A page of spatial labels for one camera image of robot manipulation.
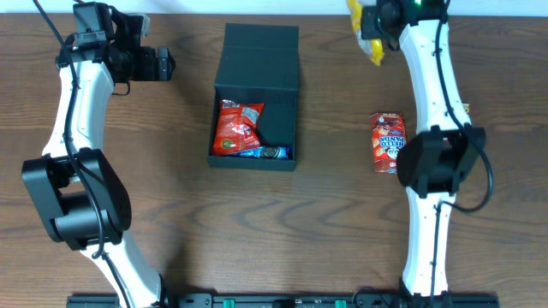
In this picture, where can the red Hello Panda box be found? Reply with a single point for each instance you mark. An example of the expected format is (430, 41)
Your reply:
(388, 138)

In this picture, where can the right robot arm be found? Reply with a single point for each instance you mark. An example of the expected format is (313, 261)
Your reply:
(444, 166)

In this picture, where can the brown Pocky box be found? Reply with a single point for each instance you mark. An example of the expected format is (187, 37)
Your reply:
(466, 107)

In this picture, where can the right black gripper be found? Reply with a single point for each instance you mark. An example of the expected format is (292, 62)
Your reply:
(368, 26)

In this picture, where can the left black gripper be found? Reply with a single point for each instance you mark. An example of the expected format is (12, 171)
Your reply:
(163, 63)

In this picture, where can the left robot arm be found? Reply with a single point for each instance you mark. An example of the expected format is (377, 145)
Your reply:
(80, 199)

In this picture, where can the yellow snack bag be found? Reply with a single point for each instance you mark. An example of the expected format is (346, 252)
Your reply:
(361, 18)

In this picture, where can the black gift box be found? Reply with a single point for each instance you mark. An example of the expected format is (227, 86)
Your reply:
(260, 64)

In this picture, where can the blue Oreo cookie pack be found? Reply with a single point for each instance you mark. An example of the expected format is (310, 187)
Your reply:
(264, 152)

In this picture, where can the red snack bag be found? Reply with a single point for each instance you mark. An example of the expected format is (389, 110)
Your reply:
(236, 128)

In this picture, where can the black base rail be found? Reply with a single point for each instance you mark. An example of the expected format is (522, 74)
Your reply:
(361, 300)

